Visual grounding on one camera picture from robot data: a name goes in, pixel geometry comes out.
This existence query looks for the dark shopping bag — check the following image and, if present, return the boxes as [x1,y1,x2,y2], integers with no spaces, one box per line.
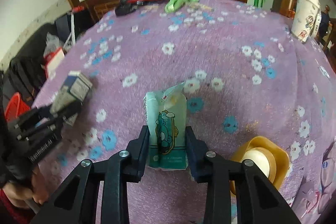
[55,6,93,42]

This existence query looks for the purple frame eyeglasses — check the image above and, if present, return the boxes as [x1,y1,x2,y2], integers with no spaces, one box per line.
[316,139,336,215]

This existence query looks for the blue white medicine box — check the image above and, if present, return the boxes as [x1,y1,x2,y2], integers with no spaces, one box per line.
[50,71,93,126]

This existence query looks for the clear plastic bag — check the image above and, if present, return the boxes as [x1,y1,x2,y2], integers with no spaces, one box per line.
[43,32,64,57]

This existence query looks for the teal cartoon tissue pack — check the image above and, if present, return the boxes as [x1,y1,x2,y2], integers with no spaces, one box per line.
[143,83,188,170]

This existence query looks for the red framed white board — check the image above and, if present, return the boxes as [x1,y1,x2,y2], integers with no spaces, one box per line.
[44,47,65,79]

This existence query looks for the pink red wrapper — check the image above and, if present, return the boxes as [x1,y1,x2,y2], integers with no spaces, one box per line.
[287,177,335,223]

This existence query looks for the white cartoon paper cup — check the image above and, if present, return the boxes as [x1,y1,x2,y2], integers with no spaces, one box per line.
[291,0,322,44]

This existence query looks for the red mesh trash basket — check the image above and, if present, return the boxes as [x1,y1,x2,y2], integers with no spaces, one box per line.
[5,92,30,122]

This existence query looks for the black key fob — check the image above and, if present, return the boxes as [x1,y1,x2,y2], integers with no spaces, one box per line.
[114,3,137,17]

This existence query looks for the black leather sofa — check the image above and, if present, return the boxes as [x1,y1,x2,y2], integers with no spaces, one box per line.
[0,23,69,109]

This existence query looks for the black backpack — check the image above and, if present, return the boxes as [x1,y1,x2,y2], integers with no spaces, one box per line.
[7,57,46,106]

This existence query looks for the person's left hand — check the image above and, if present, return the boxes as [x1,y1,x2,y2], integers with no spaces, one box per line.
[2,166,49,209]

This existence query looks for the yellow plastic lid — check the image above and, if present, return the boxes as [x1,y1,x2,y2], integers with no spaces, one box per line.
[231,136,290,190]

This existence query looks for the purple floral tablecloth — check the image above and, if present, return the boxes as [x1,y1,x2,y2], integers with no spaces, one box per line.
[31,0,336,224]

